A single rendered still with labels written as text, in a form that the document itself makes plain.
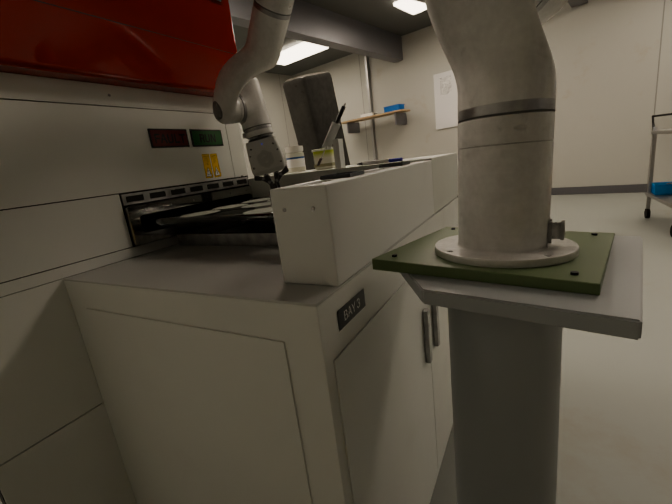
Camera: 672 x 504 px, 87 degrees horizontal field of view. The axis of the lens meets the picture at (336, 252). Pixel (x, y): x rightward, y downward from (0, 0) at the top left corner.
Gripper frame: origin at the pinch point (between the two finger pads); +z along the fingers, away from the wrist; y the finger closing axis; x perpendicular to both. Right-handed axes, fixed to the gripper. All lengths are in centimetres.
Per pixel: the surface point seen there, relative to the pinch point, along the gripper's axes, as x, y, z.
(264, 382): -65, -1, 24
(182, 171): -8.0, -22.5, -11.8
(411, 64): 637, 229, -137
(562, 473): -26, 61, 102
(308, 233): -63, 11, 5
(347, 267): -62, 15, 11
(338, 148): -1.7, 21.4, -6.7
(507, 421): -68, 32, 38
